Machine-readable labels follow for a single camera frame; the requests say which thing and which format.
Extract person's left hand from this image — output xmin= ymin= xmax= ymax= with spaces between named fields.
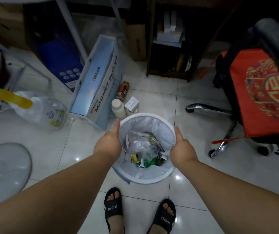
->
xmin=93 ymin=119 xmax=123 ymax=163

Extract person's right hand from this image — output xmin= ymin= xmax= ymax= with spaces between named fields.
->
xmin=170 ymin=126 xmax=199 ymax=170

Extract white trash bin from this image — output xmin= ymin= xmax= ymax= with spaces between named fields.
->
xmin=112 ymin=112 xmax=177 ymax=184

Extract person's left forearm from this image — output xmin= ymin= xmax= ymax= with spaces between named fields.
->
xmin=0 ymin=153 xmax=113 ymax=234

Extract person's right forearm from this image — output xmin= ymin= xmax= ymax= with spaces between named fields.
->
xmin=181 ymin=159 xmax=279 ymax=234

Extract pile of trash wrappers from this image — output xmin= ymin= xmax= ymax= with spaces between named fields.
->
xmin=125 ymin=130 xmax=169 ymax=168

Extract person's right foot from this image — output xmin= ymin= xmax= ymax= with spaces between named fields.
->
xmin=149 ymin=202 xmax=175 ymax=234

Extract person's foot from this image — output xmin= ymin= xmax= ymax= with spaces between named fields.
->
xmin=149 ymin=202 xmax=175 ymax=234
xmin=106 ymin=190 xmax=125 ymax=234

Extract person's left foot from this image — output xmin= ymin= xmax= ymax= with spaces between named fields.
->
xmin=106 ymin=190 xmax=125 ymax=234

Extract small white bottle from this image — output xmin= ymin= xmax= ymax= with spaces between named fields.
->
xmin=111 ymin=98 xmax=127 ymax=120

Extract small white carton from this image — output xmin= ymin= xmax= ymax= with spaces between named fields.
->
xmin=124 ymin=96 xmax=140 ymax=116

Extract red brown bottle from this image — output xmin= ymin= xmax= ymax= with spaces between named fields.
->
xmin=116 ymin=81 xmax=130 ymax=103

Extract long white cardboard box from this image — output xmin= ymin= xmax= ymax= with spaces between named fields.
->
xmin=66 ymin=34 xmax=123 ymax=131

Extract black slide sandal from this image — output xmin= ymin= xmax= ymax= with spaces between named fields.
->
xmin=146 ymin=198 xmax=176 ymax=234
xmin=103 ymin=187 xmax=125 ymax=234

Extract clear jug yellow cap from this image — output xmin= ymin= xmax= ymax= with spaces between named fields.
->
xmin=0 ymin=89 xmax=68 ymax=131

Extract red tasselled cushion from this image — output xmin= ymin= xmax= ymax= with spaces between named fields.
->
xmin=199 ymin=48 xmax=279 ymax=145

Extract blue cardboard box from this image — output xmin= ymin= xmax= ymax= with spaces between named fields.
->
xmin=24 ymin=5 xmax=85 ymax=92

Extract brown cardboard box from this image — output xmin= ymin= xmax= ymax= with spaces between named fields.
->
xmin=0 ymin=2 xmax=30 ymax=50
xmin=126 ymin=23 xmax=147 ymax=62

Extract white standing fan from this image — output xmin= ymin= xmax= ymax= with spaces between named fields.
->
xmin=0 ymin=143 xmax=33 ymax=199

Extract white box pile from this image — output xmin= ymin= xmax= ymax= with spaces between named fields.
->
xmin=156 ymin=11 xmax=186 ymax=43

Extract black office chair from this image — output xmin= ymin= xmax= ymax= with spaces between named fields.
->
xmin=185 ymin=18 xmax=279 ymax=160

